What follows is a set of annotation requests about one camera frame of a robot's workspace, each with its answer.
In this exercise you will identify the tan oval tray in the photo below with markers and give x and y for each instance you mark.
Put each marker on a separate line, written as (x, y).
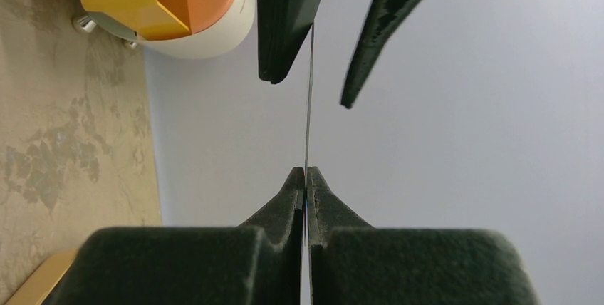
(38, 288)

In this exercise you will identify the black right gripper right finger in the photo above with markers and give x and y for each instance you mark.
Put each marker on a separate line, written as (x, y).
(352, 262)

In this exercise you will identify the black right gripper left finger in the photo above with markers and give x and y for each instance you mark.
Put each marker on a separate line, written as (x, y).
(256, 262)

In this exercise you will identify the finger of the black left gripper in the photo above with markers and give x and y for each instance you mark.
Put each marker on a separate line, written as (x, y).
(382, 20)
(282, 27)

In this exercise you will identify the white and orange drawer cabinet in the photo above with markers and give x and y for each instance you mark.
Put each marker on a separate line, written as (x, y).
(218, 26)

